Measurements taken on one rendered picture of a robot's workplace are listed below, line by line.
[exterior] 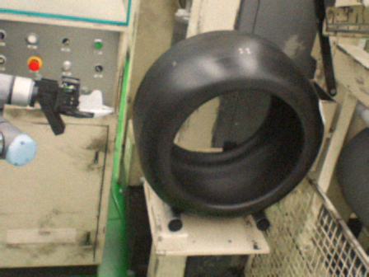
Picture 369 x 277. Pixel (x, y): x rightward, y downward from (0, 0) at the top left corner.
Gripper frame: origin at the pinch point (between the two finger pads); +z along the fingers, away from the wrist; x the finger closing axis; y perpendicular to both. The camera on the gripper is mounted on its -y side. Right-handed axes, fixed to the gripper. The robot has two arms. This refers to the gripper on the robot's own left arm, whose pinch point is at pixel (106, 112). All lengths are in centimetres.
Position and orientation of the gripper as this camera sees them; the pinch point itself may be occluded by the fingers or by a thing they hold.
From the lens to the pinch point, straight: 139.0
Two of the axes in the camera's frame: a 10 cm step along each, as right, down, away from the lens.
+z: 9.3, 1.7, 3.3
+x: -2.2, -4.6, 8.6
